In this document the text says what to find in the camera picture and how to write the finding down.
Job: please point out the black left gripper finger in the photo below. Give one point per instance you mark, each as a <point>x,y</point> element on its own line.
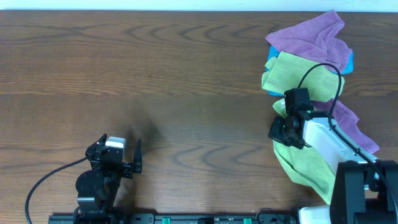
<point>137,159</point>
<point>97,147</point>

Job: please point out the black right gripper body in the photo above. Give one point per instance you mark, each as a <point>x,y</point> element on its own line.
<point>278,131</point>

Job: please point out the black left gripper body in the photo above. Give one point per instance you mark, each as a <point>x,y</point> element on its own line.
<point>116,166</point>

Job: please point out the green microfiber cloth with tag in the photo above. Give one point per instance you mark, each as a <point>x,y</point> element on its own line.
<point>306,167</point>

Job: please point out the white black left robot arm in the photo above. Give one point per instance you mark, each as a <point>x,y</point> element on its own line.
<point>97,188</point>

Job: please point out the lower purple microfiber cloth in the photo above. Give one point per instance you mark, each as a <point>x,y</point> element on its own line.
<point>347,121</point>

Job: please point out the purple microfiber cloth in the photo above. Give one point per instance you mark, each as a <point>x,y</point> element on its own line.
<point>314,40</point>
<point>347,121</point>

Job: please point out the crumpled green microfiber cloth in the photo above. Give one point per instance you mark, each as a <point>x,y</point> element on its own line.
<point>289,71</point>

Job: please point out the blue microfiber cloth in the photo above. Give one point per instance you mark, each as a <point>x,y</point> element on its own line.
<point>273,52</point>

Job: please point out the upper purple microfiber cloth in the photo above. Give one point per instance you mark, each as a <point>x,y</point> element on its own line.
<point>314,40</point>

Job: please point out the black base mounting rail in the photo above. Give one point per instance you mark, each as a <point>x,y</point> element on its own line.
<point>149,218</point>

